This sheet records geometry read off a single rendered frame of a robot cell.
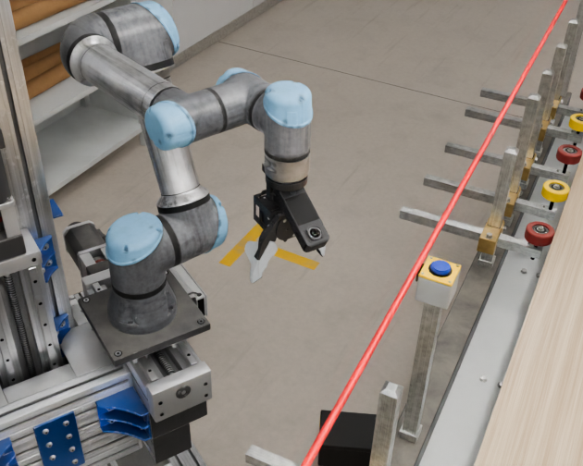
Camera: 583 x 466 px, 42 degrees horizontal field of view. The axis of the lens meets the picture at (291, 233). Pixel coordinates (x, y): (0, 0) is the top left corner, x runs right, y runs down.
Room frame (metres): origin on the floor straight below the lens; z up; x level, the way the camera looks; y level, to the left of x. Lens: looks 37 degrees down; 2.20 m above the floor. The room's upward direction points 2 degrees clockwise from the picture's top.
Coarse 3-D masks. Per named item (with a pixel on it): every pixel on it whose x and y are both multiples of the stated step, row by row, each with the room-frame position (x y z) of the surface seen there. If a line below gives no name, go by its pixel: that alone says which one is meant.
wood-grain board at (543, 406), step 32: (576, 192) 1.98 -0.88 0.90; (576, 224) 1.81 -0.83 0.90; (576, 256) 1.66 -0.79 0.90; (544, 288) 1.52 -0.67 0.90; (576, 288) 1.52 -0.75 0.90; (544, 320) 1.40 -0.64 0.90; (576, 320) 1.40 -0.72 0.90; (544, 352) 1.29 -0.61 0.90; (576, 352) 1.29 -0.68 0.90; (512, 384) 1.18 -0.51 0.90; (544, 384) 1.19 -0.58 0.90; (576, 384) 1.19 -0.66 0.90; (512, 416) 1.09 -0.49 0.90; (544, 416) 1.09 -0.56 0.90; (576, 416) 1.10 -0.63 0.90; (480, 448) 1.00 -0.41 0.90; (512, 448) 1.01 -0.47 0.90; (544, 448) 1.01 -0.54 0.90; (576, 448) 1.01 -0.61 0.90
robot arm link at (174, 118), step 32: (64, 32) 1.37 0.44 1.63; (96, 32) 1.34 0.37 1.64; (64, 64) 1.30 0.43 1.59; (96, 64) 1.24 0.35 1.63; (128, 64) 1.21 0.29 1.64; (128, 96) 1.14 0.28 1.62; (160, 96) 1.09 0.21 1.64; (192, 96) 1.08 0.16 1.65; (160, 128) 1.02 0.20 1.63; (192, 128) 1.03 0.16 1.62; (224, 128) 1.08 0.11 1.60
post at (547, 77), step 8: (544, 72) 2.31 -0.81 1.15; (552, 72) 2.31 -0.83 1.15; (544, 80) 2.31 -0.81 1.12; (544, 88) 2.31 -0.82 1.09; (544, 96) 2.30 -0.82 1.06; (544, 104) 2.30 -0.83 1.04; (544, 112) 2.33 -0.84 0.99; (536, 120) 2.31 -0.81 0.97; (536, 128) 2.30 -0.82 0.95; (536, 136) 2.30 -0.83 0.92; (536, 144) 2.32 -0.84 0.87; (528, 152) 2.31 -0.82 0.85
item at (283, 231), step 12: (264, 168) 1.10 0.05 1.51; (264, 192) 1.11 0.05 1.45; (276, 192) 1.08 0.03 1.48; (264, 204) 1.07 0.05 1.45; (276, 204) 1.07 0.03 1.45; (264, 216) 1.08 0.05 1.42; (276, 216) 1.04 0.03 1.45; (264, 228) 1.07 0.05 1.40; (276, 228) 1.03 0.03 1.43; (288, 228) 1.04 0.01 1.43
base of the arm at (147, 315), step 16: (112, 288) 1.22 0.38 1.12; (160, 288) 1.21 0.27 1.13; (112, 304) 1.20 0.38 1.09; (128, 304) 1.18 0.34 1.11; (144, 304) 1.18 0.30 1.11; (160, 304) 1.20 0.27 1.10; (176, 304) 1.24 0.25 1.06; (112, 320) 1.19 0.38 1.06; (128, 320) 1.18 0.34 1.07; (144, 320) 1.17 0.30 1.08; (160, 320) 1.19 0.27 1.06
